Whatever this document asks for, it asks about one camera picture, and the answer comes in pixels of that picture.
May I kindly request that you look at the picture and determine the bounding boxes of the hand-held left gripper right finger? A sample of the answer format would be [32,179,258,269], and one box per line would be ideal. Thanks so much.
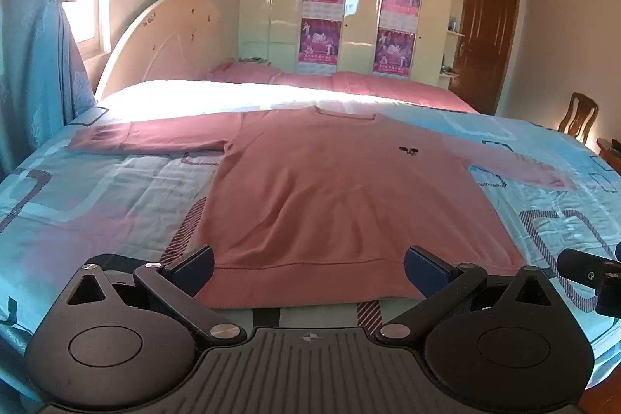
[378,246,556,343]

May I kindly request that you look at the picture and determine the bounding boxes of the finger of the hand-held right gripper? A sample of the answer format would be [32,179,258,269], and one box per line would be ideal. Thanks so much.
[557,248,621,318]

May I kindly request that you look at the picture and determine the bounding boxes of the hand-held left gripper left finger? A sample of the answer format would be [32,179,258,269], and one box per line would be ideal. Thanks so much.
[63,244,246,345]

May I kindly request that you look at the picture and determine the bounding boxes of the pink knit sweater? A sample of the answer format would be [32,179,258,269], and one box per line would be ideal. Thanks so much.
[65,105,578,310]

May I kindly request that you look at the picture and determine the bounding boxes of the wooden side table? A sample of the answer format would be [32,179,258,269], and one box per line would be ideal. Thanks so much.
[596,137,621,175]

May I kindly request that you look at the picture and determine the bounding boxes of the bed with blue quilt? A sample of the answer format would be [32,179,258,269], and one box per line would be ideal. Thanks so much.
[0,99,621,405]

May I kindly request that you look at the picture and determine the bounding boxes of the wooden chair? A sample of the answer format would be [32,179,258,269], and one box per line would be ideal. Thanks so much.
[558,92,600,143]

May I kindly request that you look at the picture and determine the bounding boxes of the cream bed headboard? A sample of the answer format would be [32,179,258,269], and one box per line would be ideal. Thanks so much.
[94,0,224,102]

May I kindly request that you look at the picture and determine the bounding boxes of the brown wooden door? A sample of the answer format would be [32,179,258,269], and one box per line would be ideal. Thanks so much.
[449,0,522,116]

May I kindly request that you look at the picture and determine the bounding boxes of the cream corner shelves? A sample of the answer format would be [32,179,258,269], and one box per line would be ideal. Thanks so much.
[438,0,472,80]

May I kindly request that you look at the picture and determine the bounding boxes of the blue curtain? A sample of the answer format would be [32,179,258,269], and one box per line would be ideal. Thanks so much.
[0,0,134,182]

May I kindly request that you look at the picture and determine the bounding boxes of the window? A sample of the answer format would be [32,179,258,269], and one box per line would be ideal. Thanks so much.
[61,0,114,61]

